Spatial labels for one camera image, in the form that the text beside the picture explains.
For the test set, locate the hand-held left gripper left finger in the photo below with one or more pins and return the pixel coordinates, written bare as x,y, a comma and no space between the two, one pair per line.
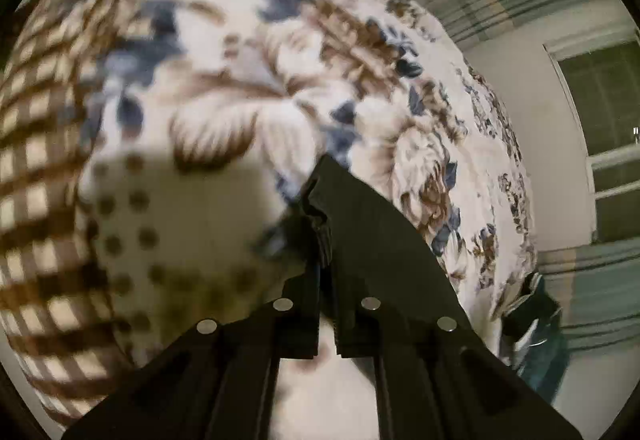
300,315

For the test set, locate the dark teal garment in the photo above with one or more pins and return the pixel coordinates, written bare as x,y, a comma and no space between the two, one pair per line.
537,320

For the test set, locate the black small garment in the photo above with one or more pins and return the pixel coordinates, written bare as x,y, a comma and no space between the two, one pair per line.
370,230

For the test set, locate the window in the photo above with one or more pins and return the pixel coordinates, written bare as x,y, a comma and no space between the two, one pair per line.
605,119

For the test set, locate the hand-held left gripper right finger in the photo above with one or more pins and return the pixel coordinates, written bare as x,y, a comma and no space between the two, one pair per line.
350,330

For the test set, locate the floral plush blanket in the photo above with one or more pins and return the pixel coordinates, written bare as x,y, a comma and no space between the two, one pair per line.
240,84

